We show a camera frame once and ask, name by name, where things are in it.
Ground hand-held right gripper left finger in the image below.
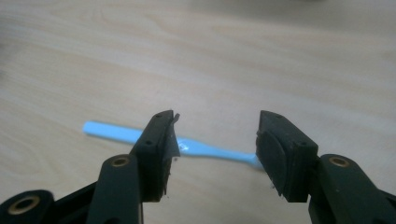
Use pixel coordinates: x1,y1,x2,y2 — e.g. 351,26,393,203
86,109,181,224

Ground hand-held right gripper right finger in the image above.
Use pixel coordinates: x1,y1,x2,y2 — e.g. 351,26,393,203
255,109,396,224

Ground light blue toothbrush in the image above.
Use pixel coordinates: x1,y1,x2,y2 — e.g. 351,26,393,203
82,120,265,171

